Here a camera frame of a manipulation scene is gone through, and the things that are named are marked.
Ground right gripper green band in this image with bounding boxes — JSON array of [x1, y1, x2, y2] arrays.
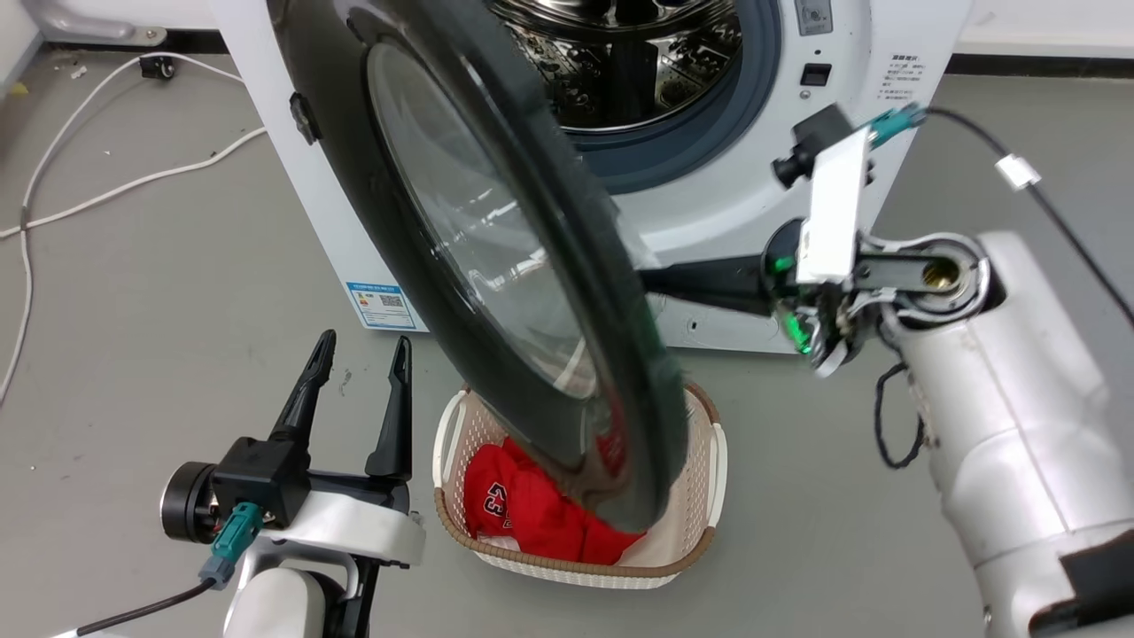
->
[[638, 219, 867, 379]]

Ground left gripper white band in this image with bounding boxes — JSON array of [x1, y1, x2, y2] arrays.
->
[[262, 329, 427, 570]]

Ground dark round washing machine door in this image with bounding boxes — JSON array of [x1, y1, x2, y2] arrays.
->
[[266, 0, 693, 534]]

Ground white washing machine body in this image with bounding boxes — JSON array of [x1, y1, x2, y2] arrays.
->
[[208, 0, 975, 356]]

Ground grey rubber door gasket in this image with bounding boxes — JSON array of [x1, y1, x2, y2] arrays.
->
[[563, 0, 785, 197]]

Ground steel washing machine drum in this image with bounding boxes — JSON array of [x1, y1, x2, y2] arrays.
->
[[485, 0, 745, 134]]

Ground blue energy label sticker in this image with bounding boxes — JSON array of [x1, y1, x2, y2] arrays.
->
[[345, 281, 418, 331]]

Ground red garment with white print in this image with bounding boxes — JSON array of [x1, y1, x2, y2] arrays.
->
[[462, 434, 649, 565]]

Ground white woven laundry basket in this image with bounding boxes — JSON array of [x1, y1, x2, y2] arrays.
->
[[431, 381, 730, 591]]

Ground printed text sticker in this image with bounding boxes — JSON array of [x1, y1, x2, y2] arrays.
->
[[877, 53, 923, 104]]

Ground grey label plate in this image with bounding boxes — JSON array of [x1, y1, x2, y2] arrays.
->
[[794, 0, 835, 37]]

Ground white plastic base fixture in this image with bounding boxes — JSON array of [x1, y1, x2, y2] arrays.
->
[[22, 0, 169, 48]]

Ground white cabinet edge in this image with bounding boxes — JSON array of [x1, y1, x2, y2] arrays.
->
[[0, 0, 42, 98]]

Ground left black cable teal connector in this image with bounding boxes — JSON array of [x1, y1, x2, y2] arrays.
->
[[75, 501, 266, 638]]

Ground black cable teal connector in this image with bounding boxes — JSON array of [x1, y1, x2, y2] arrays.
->
[[75, 501, 266, 638], [866, 103, 1134, 327]]

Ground thin black looped cable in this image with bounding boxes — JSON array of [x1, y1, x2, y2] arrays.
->
[[874, 362, 928, 471]]

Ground white floor cable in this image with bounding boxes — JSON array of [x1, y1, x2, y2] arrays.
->
[[0, 126, 268, 242], [0, 51, 245, 405]]

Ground right black cable teal connector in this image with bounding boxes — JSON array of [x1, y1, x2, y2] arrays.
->
[[866, 103, 1134, 327]]

